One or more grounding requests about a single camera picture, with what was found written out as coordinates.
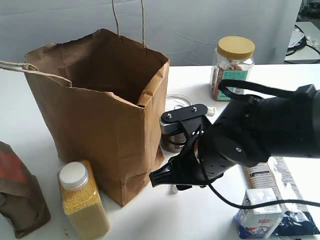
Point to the white background table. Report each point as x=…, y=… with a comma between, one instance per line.
x=307, y=55

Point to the dark pull-tab can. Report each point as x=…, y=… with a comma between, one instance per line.
x=171, y=141

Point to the yellow-lid nut jar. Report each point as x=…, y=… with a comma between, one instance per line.
x=232, y=59

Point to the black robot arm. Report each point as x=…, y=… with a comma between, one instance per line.
x=259, y=122

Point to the white piece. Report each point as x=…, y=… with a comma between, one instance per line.
x=174, y=189
x=211, y=111

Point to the large brown paper bag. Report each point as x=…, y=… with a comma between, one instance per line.
x=101, y=97

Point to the small white milk carton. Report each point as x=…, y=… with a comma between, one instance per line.
x=258, y=223

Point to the dark blue noodle package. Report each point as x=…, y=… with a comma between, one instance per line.
x=274, y=174

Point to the brown red paper pouch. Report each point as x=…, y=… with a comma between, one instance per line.
x=21, y=199

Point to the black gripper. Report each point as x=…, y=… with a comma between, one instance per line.
x=206, y=157

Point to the yellow grain plastic bottle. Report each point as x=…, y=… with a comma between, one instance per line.
x=81, y=201

